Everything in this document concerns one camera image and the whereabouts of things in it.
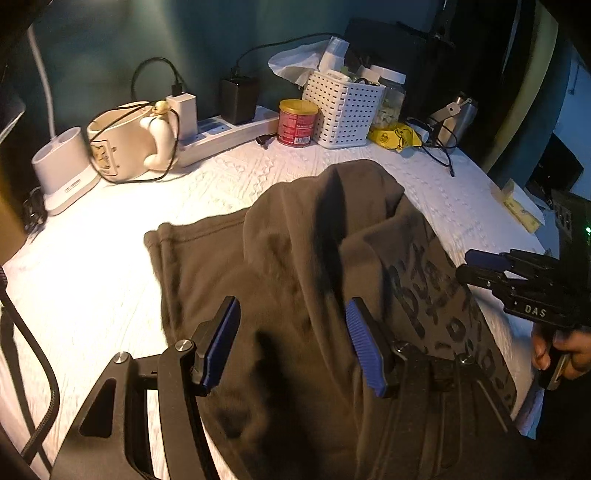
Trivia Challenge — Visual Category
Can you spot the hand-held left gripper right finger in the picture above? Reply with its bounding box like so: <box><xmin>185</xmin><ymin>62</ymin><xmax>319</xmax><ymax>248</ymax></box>
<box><xmin>344</xmin><ymin>298</ymin><xmax>536</xmax><ymax>480</ymax></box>

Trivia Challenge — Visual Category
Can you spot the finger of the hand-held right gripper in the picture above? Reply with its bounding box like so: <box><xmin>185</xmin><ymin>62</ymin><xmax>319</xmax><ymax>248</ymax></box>
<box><xmin>464</xmin><ymin>249</ymin><xmax>512</xmax><ymax>274</ymax></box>
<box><xmin>455</xmin><ymin>264</ymin><xmax>509</xmax><ymax>302</ymax></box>

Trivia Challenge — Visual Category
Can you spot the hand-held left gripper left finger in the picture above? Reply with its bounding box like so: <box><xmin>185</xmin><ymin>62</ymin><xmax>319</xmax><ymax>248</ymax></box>
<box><xmin>48</xmin><ymin>296</ymin><xmax>241</xmax><ymax>480</ymax></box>

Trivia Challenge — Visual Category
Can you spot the brown printed t-shirt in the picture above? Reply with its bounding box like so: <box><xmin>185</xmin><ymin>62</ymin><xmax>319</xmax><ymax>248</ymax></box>
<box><xmin>143</xmin><ymin>159</ymin><xmax>518</xmax><ymax>480</ymax></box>

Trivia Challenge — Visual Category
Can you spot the person's right hand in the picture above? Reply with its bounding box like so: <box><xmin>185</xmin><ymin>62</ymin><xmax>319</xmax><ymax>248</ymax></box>
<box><xmin>531</xmin><ymin>322</ymin><xmax>591</xmax><ymax>381</ymax></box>

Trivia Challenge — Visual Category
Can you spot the yellow tissue pack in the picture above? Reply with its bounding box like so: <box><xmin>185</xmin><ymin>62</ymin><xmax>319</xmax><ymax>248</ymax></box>
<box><xmin>492</xmin><ymin>179</ymin><xmax>546</xmax><ymax>234</ymax></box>

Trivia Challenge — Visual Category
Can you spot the white textured table cover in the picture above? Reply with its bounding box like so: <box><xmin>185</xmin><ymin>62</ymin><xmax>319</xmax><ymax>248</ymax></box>
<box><xmin>0</xmin><ymin>138</ymin><xmax>559</xmax><ymax>480</ymax></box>

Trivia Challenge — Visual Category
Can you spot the steel travel mug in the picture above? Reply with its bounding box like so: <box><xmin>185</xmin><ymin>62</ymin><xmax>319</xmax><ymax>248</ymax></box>
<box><xmin>436</xmin><ymin>92</ymin><xmax>478</xmax><ymax>148</ymax></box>

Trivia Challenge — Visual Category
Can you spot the yellow snack packet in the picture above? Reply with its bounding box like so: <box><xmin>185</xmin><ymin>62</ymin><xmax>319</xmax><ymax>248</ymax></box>
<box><xmin>368</xmin><ymin>124</ymin><xmax>430</xmax><ymax>151</ymax></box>

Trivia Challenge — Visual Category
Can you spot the yellow curtain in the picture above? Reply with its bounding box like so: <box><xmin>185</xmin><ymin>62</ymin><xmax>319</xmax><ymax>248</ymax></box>
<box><xmin>480</xmin><ymin>28</ymin><xmax>571</xmax><ymax>172</ymax></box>

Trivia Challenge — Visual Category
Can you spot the clear jar with white lid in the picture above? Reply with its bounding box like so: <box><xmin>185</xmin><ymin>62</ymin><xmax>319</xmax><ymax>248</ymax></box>
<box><xmin>369</xmin><ymin>65</ymin><xmax>407</xmax><ymax>130</ymax></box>

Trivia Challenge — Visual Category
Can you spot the white power strip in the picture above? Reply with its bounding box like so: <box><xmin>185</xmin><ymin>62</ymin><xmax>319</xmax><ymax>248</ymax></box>
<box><xmin>178</xmin><ymin>106</ymin><xmax>280</xmax><ymax>168</ymax></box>

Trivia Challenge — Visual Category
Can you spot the white perforated plastic basket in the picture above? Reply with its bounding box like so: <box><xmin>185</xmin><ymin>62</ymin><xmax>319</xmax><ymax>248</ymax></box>
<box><xmin>302</xmin><ymin>70</ymin><xmax>386</xmax><ymax>149</ymax></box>

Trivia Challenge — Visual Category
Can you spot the large cream mug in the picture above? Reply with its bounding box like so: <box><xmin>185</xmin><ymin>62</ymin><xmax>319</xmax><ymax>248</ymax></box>
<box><xmin>87</xmin><ymin>100</ymin><xmax>180</xmax><ymax>183</ymax></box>

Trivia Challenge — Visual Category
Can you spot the white charger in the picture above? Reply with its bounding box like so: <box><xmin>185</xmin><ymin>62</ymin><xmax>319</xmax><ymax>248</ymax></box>
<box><xmin>166</xmin><ymin>93</ymin><xmax>198</xmax><ymax>139</ymax></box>

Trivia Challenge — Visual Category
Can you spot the red tin can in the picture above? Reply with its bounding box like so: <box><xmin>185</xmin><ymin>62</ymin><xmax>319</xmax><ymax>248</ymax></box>
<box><xmin>277</xmin><ymin>99</ymin><xmax>320</xmax><ymax>148</ymax></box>

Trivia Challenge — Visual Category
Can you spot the white desk lamp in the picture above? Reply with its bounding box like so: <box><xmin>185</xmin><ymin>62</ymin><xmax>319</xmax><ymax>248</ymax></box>
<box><xmin>25</xmin><ymin>23</ymin><xmax>100</xmax><ymax>217</ymax></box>

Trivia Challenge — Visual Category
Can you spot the black charger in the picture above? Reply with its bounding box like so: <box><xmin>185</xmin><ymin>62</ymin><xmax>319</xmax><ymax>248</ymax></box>
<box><xmin>221</xmin><ymin>76</ymin><xmax>259</xmax><ymax>126</ymax></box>

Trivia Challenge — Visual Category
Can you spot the white bottle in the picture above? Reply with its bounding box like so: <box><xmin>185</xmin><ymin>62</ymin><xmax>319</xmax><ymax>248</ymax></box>
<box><xmin>323</xmin><ymin>37</ymin><xmax>349</xmax><ymax>72</ymax></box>

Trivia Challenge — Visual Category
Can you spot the crumpled white tissue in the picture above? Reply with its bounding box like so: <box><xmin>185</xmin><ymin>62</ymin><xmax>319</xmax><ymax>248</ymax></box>
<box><xmin>269</xmin><ymin>39</ymin><xmax>345</xmax><ymax>88</ymax></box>

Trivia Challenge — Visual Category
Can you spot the teal curtain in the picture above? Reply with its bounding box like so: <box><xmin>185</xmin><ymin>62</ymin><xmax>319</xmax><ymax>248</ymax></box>
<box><xmin>32</xmin><ymin>0</ymin><xmax>370</xmax><ymax>139</ymax></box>

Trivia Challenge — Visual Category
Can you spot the black cable with plug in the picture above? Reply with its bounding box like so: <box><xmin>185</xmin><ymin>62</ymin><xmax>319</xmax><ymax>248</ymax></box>
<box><xmin>406</xmin><ymin>119</ymin><xmax>458</xmax><ymax>178</ymax></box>

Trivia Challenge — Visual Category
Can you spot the beige strap tag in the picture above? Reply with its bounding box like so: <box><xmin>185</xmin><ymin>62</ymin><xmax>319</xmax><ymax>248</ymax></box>
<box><xmin>434</xmin><ymin>99</ymin><xmax>476</xmax><ymax>139</ymax></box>

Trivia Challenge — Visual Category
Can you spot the black braided cable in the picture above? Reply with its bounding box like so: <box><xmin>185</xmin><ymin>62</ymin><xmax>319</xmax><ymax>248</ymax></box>
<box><xmin>0</xmin><ymin>265</ymin><xmax>61</xmax><ymax>467</ymax></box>

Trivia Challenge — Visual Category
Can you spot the black cable bundle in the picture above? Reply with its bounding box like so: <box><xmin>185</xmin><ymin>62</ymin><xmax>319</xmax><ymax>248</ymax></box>
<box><xmin>23</xmin><ymin>187</ymin><xmax>47</xmax><ymax>234</ymax></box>

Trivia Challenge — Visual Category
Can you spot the black looped charging cable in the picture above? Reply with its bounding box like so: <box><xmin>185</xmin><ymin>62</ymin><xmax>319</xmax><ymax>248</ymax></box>
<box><xmin>90</xmin><ymin>58</ymin><xmax>190</xmax><ymax>185</ymax></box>

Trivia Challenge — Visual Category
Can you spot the thin black charging cable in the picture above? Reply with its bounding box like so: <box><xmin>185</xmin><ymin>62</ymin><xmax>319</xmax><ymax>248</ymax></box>
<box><xmin>231</xmin><ymin>32</ymin><xmax>342</xmax><ymax>81</ymax></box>

